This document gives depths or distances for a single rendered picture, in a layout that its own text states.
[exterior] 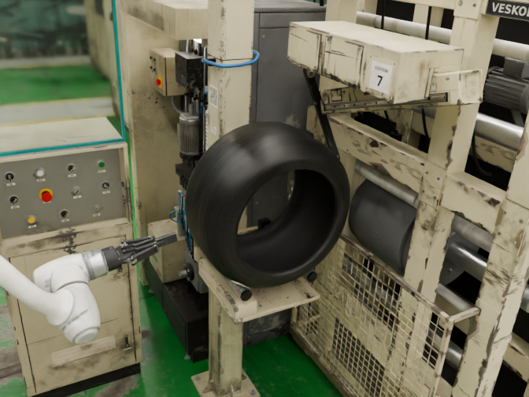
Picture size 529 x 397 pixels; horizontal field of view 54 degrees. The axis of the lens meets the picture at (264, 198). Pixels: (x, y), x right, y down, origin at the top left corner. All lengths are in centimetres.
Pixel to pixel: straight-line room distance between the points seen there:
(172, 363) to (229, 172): 154
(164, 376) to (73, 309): 141
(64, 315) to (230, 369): 127
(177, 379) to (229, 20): 181
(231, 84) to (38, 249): 106
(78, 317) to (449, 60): 128
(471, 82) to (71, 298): 127
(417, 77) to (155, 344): 211
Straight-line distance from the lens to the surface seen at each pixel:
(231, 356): 259
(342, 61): 172
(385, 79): 156
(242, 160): 165
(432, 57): 160
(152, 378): 289
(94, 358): 275
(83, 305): 156
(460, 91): 156
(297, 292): 209
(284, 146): 168
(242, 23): 192
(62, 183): 229
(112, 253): 168
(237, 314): 192
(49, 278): 166
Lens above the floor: 202
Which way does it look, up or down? 26 degrees down
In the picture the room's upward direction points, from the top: 3 degrees clockwise
